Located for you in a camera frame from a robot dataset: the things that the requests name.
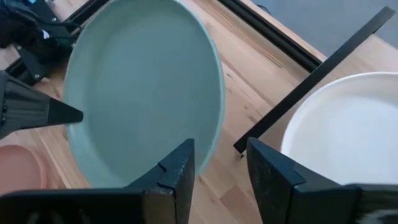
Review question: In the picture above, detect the sage green plate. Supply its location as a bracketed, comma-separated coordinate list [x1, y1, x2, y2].
[62, 0, 226, 189]

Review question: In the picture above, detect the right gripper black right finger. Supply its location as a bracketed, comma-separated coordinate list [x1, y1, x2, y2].
[246, 137, 361, 224]

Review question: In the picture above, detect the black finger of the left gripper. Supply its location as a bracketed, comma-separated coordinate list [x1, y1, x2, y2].
[0, 70, 84, 139]

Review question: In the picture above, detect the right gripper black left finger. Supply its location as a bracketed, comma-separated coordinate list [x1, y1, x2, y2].
[124, 138, 196, 224]

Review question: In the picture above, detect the wooden shelf black metal frame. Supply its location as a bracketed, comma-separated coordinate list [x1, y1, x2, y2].
[233, 6, 398, 156]

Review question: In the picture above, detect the terracotta plate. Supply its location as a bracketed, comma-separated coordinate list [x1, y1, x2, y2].
[0, 144, 48, 195]

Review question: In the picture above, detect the white plate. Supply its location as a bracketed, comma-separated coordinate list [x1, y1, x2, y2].
[279, 72, 398, 187]

